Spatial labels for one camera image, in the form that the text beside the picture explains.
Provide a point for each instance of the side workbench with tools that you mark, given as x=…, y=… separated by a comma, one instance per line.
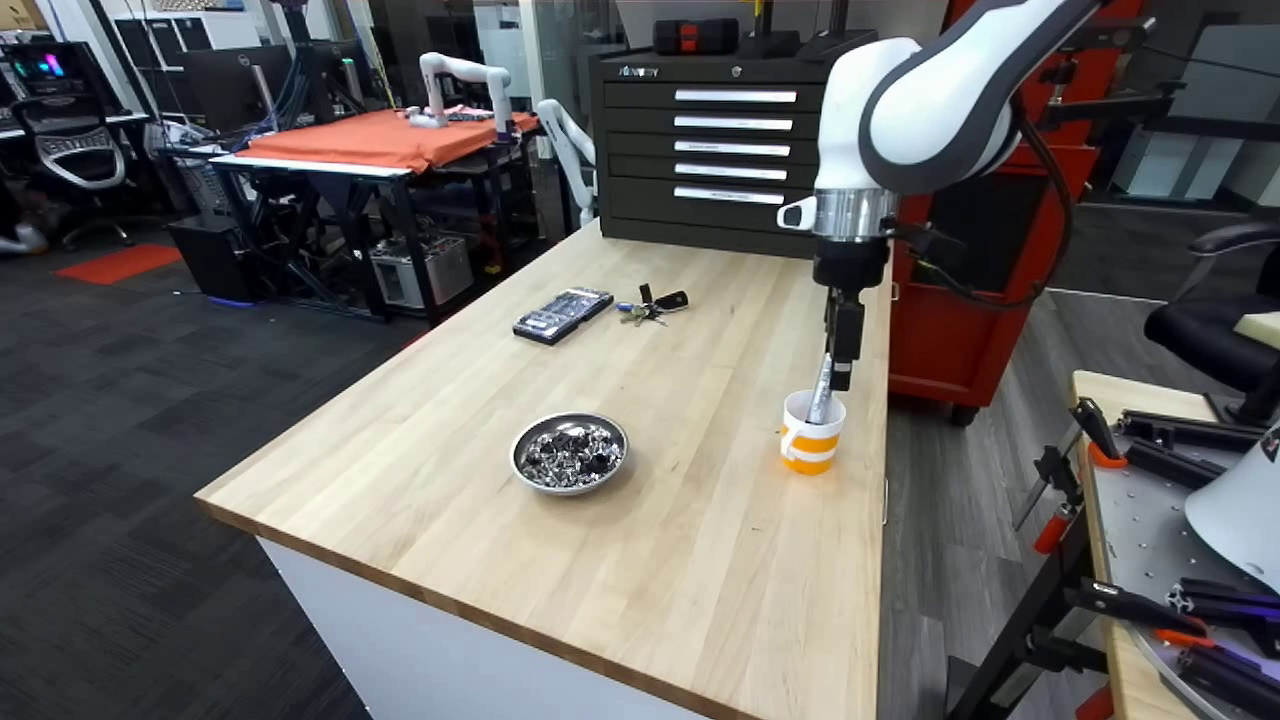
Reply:
x=1133, y=594

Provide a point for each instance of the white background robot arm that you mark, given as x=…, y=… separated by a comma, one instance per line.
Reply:
x=436, y=113

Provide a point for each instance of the black orange clamp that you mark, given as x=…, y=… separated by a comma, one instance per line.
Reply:
x=1161, y=444

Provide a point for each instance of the orange covered work table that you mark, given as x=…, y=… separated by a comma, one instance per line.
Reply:
x=391, y=150

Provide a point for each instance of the grey pen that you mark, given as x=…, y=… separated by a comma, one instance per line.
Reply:
x=822, y=399

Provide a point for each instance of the bunch of keys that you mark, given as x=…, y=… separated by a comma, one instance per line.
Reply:
x=652, y=304

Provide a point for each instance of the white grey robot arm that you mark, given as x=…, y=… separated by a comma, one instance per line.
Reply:
x=910, y=117

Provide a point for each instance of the black remote control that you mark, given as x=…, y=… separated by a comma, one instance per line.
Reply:
x=562, y=315

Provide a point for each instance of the black office chair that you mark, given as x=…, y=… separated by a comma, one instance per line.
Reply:
x=1207, y=325

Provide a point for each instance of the red tool cabinet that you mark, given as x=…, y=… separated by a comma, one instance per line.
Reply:
x=984, y=250

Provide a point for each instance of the orange white cup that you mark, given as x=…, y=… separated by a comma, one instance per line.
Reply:
x=809, y=444

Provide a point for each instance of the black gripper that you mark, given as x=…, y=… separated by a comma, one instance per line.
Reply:
x=847, y=268

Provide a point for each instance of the white lamp shade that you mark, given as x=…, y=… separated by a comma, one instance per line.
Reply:
x=1239, y=512

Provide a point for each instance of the metal bowl with parts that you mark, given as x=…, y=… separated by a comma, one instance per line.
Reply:
x=569, y=454

